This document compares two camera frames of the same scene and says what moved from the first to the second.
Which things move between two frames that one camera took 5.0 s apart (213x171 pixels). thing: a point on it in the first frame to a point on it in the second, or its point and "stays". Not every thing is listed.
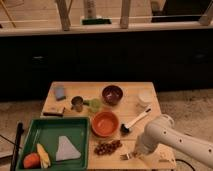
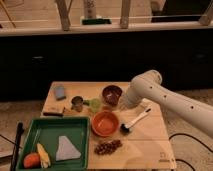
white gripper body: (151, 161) to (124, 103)
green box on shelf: (96, 21) stays
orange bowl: (105, 124) stays
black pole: (19, 132) stays
